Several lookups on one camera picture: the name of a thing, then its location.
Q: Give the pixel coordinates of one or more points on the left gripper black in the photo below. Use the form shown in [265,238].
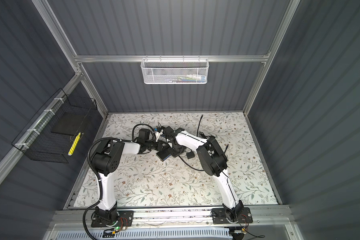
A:
[160,145]

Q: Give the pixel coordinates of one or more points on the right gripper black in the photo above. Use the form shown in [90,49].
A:
[174,154]

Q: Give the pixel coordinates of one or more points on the black power adapter with cable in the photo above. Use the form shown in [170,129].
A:
[190,155]

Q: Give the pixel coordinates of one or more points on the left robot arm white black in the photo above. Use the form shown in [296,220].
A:
[104,157]

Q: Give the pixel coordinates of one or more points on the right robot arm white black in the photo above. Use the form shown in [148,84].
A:
[214,163]

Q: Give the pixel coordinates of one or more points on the yellow marker pen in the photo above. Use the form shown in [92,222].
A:
[74,144]

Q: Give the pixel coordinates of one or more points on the markers in white basket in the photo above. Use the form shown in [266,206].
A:
[188,79]

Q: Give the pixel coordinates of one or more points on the black foam pad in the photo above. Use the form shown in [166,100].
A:
[70,124]

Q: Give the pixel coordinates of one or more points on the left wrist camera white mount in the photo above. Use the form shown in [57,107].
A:
[158,133]

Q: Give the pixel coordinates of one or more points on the white wire mesh basket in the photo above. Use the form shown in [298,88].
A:
[155,73]

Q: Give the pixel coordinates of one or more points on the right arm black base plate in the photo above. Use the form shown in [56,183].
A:
[223,216]

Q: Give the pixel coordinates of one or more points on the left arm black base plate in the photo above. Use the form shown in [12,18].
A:
[102,218]

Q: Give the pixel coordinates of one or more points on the white ventilated cable duct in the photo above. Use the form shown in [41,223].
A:
[206,233]

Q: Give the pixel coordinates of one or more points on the black wire basket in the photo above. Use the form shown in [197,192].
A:
[55,134]

